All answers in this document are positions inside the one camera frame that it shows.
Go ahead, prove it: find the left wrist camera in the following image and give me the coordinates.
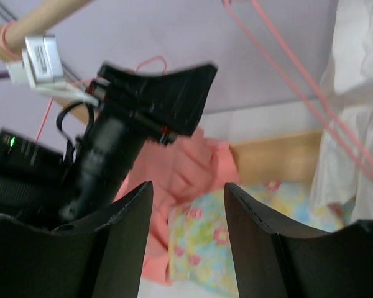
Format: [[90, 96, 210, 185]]
[[6, 35, 99, 107]]

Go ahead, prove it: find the salmon pink dress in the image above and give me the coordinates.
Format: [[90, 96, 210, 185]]
[[115, 128, 240, 285]]

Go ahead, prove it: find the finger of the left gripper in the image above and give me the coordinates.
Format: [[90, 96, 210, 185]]
[[98, 63, 218, 136]]

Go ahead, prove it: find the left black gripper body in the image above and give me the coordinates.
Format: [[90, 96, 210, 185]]
[[58, 79, 177, 224]]

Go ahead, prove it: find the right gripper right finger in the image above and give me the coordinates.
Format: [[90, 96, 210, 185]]
[[224, 183, 373, 298]]

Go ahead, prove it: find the floral pastel skirt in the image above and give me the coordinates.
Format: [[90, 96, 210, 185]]
[[168, 181, 354, 297]]

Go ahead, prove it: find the pink wire hanger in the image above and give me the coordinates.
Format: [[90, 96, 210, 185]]
[[221, 0, 373, 181]]

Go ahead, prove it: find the wooden clothes rack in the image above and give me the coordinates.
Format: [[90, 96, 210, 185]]
[[0, 0, 324, 184]]

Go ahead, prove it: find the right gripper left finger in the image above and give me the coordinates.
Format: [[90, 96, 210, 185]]
[[0, 181, 153, 298]]

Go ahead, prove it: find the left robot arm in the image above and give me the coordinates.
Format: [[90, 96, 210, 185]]
[[0, 63, 218, 230]]

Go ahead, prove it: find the white ruffled garment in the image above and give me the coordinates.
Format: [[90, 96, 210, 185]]
[[310, 1, 373, 224]]

